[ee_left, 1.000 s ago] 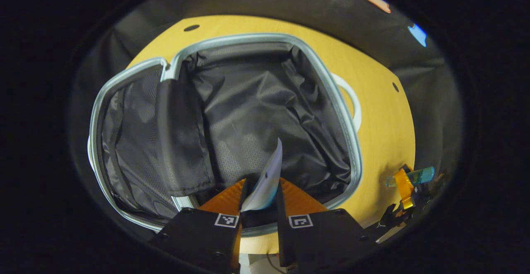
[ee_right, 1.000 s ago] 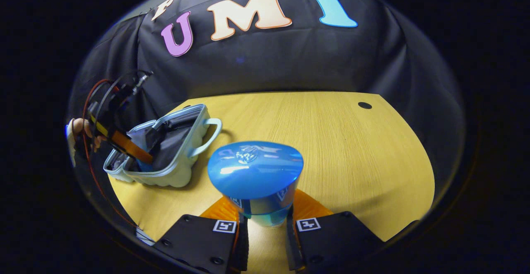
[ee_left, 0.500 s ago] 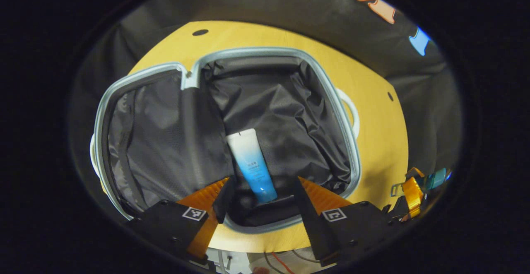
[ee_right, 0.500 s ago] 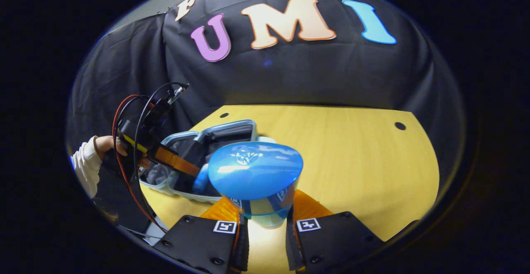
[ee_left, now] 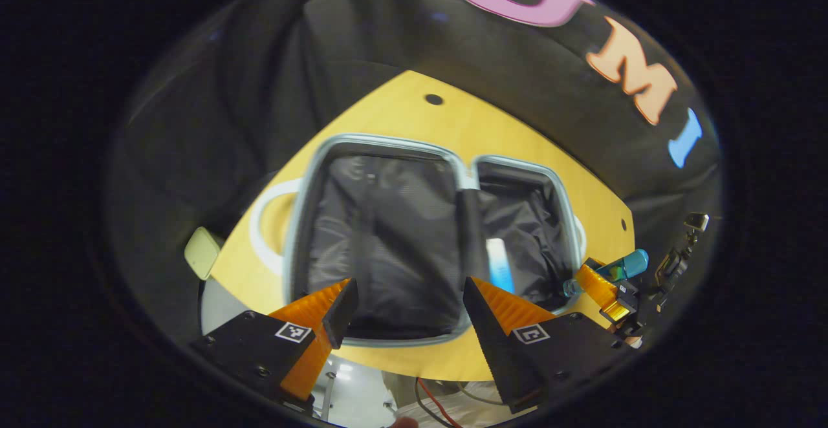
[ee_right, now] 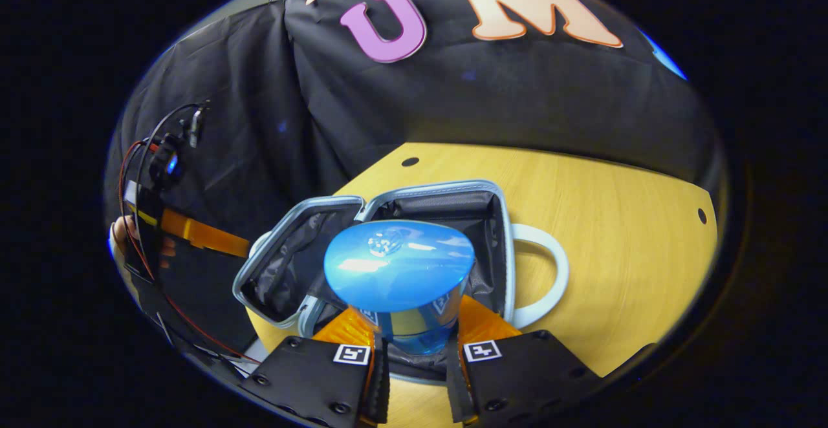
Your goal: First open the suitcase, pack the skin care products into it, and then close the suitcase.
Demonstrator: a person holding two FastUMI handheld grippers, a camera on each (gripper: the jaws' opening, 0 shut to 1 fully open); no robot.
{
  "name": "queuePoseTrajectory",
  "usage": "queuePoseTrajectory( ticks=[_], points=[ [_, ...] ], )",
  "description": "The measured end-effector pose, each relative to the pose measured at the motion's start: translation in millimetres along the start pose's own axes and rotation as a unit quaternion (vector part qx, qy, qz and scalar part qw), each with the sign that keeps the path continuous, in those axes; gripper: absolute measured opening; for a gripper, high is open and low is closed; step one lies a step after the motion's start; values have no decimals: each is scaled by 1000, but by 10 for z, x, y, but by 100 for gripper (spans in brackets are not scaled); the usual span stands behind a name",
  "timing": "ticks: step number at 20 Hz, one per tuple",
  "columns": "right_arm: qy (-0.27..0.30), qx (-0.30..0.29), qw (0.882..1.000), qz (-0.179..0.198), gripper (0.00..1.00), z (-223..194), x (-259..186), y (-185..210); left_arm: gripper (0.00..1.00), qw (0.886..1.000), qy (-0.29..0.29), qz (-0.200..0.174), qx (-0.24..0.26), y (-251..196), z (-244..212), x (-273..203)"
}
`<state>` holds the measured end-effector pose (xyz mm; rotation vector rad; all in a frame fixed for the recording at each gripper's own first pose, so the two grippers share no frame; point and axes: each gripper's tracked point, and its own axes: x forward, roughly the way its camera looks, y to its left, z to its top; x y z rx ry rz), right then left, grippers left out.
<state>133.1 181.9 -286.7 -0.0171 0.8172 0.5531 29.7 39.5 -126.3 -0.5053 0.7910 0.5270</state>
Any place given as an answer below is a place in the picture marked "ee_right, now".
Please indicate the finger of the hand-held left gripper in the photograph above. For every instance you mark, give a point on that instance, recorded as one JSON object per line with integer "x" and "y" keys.
{"x": 168, "y": 253}
{"x": 207, "y": 237}

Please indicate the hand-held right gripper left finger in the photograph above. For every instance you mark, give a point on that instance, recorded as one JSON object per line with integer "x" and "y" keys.
{"x": 310, "y": 376}

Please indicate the black backdrop cloth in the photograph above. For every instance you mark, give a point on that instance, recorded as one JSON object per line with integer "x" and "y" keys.
{"x": 453, "y": 98}

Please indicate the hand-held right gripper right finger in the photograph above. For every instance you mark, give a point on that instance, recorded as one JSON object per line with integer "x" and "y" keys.
{"x": 524, "y": 376}

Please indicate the teal skin care tube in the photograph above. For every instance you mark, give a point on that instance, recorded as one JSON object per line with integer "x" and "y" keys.
{"x": 398, "y": 266}

